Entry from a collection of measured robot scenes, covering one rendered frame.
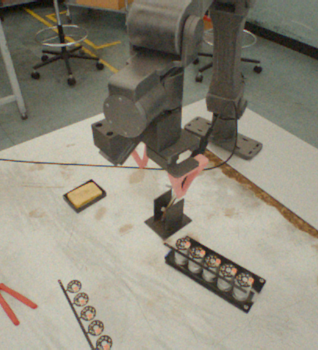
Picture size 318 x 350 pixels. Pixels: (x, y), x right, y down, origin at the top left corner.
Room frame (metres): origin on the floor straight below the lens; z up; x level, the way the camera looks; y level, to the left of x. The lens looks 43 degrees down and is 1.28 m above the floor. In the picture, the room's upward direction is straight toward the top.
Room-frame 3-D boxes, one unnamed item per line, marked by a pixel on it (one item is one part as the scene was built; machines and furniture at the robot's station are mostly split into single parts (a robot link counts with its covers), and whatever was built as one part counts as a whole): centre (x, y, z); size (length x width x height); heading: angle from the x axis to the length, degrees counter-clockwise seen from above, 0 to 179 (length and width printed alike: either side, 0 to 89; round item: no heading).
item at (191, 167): (0.40, -0.03, 0.92); 0.07 x 0.07 x 0.09; 40
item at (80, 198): (0.51, 0.15, 0.76); 0.07 x 0.05 x 0.02; 133
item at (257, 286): (0.33, -0.10, 0.76); 0.16 x 0.07 x 0.01; 53
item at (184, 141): (0.43, -0.01, 0.99); 0.10 x 0.07 x 0.07; 40
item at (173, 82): (0.43, 0.00, 1.05); 0.07 x 0.06 x 0.07; 151
